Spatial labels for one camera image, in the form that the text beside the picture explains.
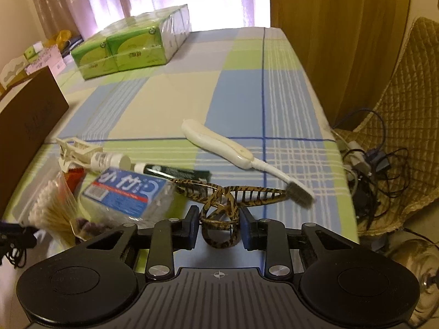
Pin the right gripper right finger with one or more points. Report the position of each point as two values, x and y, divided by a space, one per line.
269 236

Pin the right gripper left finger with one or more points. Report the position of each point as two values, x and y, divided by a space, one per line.
165 238

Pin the cotton swab bag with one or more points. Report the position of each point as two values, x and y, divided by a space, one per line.
48 204

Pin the tiger-pattern hair clip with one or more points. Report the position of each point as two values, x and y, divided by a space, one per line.
220 213

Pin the green toothpaste tube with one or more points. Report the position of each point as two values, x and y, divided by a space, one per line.
170 173

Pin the blue floss pick box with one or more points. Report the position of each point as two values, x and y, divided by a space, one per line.
118 196

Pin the brown velvet scrunchie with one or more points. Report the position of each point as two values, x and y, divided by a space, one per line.
86 230

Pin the red candy packet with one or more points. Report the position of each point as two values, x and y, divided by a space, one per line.
74 177

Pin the white toothbrush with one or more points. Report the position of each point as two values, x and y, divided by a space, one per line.
240 156

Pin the white small pill bottle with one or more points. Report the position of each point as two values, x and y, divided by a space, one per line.
101 161

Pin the white claw hair clip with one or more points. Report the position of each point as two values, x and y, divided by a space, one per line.
76 153

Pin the brown white storage box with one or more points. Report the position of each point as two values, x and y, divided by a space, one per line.
30 110

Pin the checked tablecloth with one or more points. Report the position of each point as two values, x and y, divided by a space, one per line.
246 84

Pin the quilted chair cushion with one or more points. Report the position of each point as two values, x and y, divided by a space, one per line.
406 116

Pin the white cardboard box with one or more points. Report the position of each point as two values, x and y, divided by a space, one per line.
20 67

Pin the green tissue multipack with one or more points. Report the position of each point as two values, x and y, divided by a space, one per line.
148 39

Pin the yellow plastic bag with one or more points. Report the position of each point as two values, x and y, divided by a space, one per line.
60 39

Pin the brown curtain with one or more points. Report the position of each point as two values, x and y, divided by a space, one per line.
348 48

